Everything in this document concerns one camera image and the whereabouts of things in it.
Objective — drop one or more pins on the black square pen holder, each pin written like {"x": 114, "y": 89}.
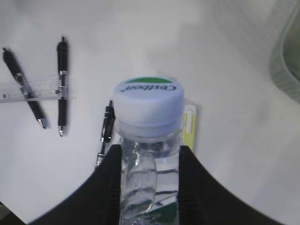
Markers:
{"x": 8, "y": 218}

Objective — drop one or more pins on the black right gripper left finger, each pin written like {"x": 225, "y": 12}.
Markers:
{"x": 96, "y": 201}

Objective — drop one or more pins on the yellow utility knife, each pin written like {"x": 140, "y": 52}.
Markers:
{"x": 191, "y": 124}

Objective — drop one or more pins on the clear water bottle green label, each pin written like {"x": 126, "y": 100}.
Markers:
{"x": 149, "y": 116}

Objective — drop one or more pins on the black pen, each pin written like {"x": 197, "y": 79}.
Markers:
{"x": 27, "y": 92}
{"x": 107, "y": 131}
{"x": 62, "y": 63}

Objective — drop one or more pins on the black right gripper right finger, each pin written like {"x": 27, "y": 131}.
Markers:
{"x": 205, "y": 201}

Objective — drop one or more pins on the black pen middle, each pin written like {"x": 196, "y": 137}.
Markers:
{"x": 62, "y": 63}

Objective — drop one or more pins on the pale green plastic basket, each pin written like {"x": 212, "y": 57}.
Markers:
{"x": 267, "y": 34}

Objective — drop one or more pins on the clear plastic ruler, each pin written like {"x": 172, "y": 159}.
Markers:
{"x": 45, "y": 88}

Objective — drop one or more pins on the black pen left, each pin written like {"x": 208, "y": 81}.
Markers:
{"x": 27, "y": 92}

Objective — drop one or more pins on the black pen right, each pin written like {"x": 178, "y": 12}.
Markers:
{"x": 107, "y": 131}

